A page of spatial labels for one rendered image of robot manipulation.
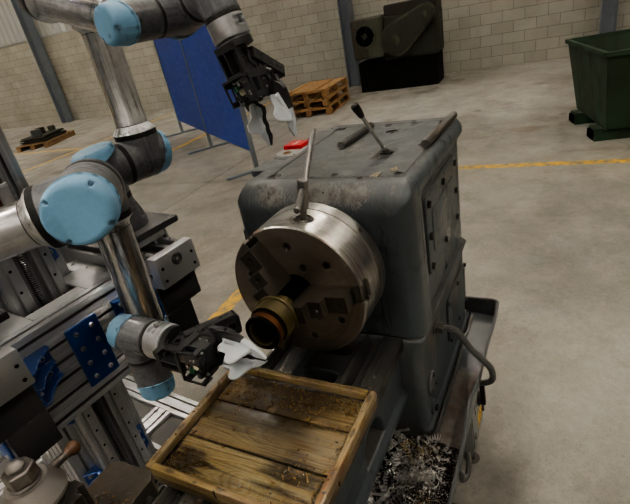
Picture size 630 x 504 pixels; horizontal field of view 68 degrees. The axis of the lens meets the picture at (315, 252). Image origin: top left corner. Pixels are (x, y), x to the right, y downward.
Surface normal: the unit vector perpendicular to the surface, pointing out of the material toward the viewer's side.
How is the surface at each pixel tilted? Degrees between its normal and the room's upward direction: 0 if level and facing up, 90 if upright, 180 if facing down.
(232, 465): 0
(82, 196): 89
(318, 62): 90
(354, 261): 61
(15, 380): 90
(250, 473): 0
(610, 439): 0
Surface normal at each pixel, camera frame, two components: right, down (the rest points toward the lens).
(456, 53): -0.39, 0.48
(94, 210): 0.40, 0.34
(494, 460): -0.18, -0.88
